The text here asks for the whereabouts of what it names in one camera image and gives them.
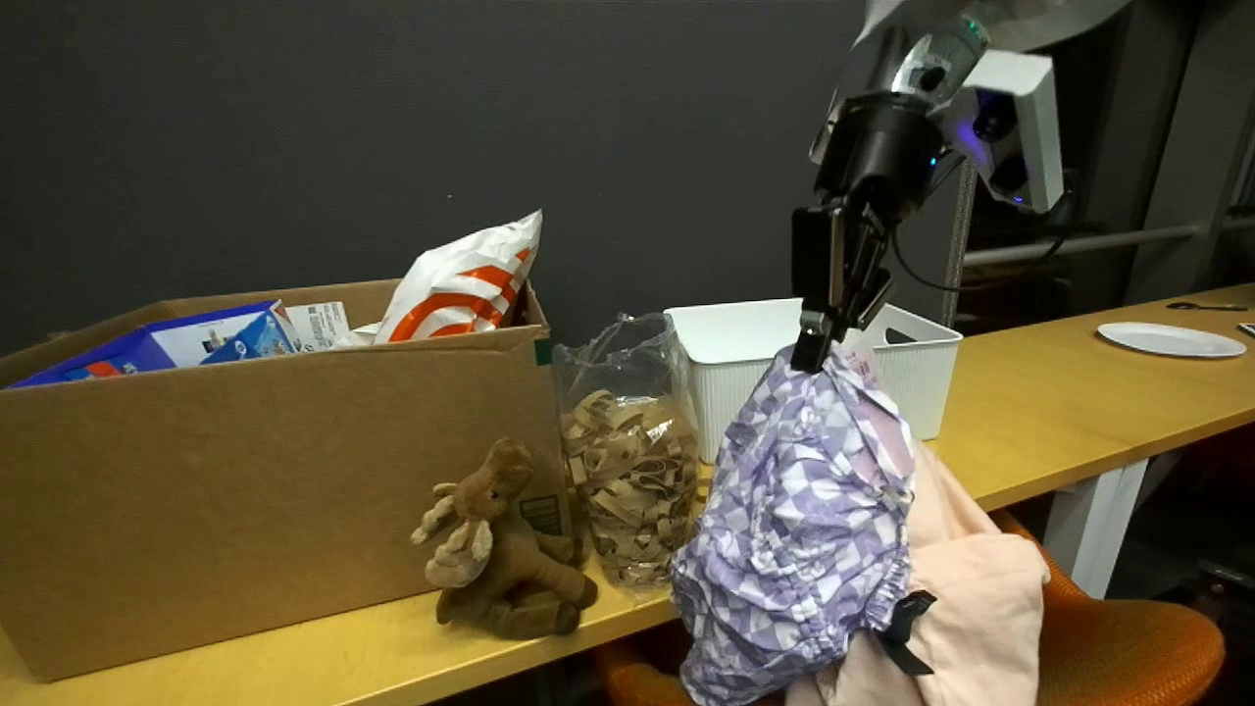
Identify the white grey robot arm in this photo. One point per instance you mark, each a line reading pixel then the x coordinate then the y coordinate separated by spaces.
pixel 935 83

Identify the large cardboard box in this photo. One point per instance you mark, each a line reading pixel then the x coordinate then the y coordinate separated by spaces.
pixel 167 512

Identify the orange fabric chair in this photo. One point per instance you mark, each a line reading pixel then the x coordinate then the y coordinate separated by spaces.
pixel 1097 653

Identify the purple white patterned shirt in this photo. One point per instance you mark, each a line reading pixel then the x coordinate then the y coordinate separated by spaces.
pixel 803 540

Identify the white plastic basket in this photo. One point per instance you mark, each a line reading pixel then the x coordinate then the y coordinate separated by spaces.
pixel 731 341

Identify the light pink shirt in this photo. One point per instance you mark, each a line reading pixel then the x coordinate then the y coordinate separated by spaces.
pixel 980 628

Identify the white round plate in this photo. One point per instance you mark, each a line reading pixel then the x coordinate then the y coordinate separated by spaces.
pixel 1170 337

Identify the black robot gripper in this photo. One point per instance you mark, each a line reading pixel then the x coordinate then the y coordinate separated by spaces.
pixel 872 171

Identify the white orange plastic bag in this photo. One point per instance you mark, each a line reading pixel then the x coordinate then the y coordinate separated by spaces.
pixel 464 282

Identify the white table leg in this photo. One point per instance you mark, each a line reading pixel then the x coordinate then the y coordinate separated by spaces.
pixel 1088 525

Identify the blue white carton box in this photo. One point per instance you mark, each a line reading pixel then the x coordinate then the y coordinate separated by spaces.
pixel 178 341

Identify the brown moose plush toy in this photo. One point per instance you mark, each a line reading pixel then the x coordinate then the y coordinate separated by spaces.
pixel 489 560

